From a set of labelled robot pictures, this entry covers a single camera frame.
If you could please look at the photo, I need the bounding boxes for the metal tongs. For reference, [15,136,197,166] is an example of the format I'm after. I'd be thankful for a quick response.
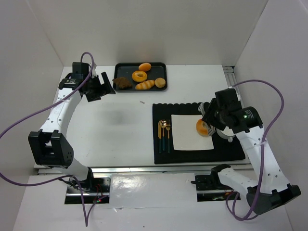
[196,102,216,137]

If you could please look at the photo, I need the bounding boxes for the orange bagel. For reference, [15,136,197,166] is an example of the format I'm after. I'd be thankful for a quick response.
[132,71,147,82]
[196,119,208,137]

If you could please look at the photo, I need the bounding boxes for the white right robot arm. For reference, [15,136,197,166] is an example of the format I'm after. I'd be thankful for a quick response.
[198,88,301,215]

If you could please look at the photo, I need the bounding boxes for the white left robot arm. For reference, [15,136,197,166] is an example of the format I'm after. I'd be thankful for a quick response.
[28,62,115,189]

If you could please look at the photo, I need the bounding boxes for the striped orange bread roll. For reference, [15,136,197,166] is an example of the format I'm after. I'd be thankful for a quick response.
[135,80,155,90]

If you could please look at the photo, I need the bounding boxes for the white cup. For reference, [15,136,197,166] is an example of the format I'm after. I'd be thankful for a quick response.
[216,127,235,143]

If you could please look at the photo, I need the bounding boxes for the brown croissant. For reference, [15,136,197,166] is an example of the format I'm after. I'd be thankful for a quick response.
[113,77,132,89]

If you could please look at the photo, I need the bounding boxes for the white square plate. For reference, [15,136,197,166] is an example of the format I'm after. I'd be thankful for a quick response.
[171,115,214,151]

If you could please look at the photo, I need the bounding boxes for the orange bun under bagel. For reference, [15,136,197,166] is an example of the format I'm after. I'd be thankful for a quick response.
[139,63,152,72]

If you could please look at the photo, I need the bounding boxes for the black baking tray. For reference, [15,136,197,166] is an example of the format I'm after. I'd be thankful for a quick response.
[113,62,168,92]

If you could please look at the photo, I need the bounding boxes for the round tan bun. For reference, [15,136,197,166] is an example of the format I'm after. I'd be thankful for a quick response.
[154,77,166,88]

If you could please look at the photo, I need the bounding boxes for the black placemat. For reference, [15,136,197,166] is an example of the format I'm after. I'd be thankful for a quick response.
[152,103,245,164]

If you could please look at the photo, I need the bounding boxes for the gold fork green handle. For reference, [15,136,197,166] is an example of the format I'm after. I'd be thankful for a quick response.
[166,120,171,154]

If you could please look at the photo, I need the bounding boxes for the gold spoon green handle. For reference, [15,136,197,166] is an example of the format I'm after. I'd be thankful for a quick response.
[161,120,167,151]

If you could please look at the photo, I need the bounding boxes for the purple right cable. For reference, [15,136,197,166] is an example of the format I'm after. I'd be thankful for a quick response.
[225,79,285,221]

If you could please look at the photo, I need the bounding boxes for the purple cable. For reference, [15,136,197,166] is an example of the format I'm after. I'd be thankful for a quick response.
[0,51,102,227]
[225,79,285,221]

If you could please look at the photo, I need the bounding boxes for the gold knife green handle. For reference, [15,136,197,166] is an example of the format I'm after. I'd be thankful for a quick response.
[158,120,162,154]

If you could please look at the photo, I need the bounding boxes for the aluminium rail front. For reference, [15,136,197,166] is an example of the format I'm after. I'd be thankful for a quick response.
[37,164,253,175]

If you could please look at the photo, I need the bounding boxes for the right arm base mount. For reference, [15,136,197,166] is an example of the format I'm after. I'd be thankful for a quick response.
[191,175,235,202]

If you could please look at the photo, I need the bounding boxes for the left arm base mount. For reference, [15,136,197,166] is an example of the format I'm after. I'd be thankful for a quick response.
[61,176,111,205]

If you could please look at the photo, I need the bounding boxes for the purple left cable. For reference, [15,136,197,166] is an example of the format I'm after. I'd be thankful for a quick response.
[0,51,102,227]

